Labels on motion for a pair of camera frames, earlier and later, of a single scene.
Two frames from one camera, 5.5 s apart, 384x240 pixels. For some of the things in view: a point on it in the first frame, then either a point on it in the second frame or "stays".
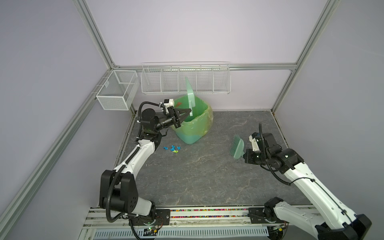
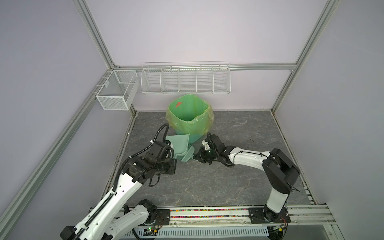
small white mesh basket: [119, 90] stays
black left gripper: [176, 119] -> [172, 170]
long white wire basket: [205, 77] stays
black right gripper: [247, 156] -> [201, 155]
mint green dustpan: [191, 97] -> [180, 144]
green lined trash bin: [193, 128] stays
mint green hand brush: [237, 147] -> [189, 155]
